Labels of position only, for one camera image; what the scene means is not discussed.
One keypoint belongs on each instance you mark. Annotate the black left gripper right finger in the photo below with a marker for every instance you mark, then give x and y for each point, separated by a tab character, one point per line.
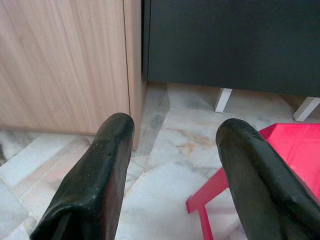
255	180

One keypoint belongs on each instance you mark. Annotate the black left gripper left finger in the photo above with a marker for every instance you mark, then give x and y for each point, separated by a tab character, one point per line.
100	175

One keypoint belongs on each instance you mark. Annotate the red plastic stool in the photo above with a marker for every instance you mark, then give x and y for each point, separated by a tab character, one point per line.
295	145

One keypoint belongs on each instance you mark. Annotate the light wooden cabinet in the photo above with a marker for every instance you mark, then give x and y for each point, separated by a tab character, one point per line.
62	62

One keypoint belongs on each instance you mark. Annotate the black cabinet with white legs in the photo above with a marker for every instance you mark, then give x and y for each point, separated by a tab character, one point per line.
225	40

